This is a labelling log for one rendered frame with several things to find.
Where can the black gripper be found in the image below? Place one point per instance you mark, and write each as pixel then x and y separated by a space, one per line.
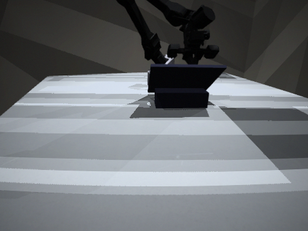
pixel 194 48

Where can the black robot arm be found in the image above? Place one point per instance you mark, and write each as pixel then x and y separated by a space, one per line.
pixel 176 14

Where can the blue-grey switch panel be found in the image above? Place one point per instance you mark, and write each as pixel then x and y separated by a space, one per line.
pixel 181 85

